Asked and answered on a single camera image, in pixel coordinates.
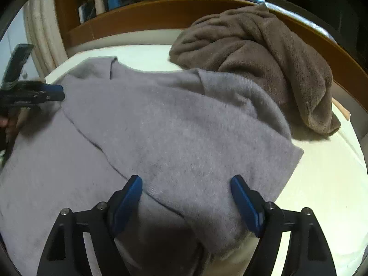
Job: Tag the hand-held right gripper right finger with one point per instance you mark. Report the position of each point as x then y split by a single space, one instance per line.
244 204

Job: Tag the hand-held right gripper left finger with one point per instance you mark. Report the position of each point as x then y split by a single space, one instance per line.
129 204

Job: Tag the wooden window frame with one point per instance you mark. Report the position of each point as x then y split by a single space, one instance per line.
143 17

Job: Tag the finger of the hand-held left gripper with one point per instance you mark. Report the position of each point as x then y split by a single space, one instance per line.
54 92

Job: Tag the silver packet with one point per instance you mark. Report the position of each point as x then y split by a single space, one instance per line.
299 17

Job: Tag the grey knit sweater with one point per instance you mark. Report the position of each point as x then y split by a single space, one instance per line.
161 126

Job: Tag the brown fleece sweater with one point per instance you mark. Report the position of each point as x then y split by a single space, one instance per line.
258 57

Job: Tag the cream thread spool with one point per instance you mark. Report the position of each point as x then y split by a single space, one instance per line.
99 4

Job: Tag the grey-blue thread spool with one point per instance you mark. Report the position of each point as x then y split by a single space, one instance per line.
82 13

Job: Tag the wooden bed frame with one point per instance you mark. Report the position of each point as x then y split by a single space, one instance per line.
342 109

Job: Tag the beige curtain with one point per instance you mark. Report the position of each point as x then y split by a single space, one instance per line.
43 40

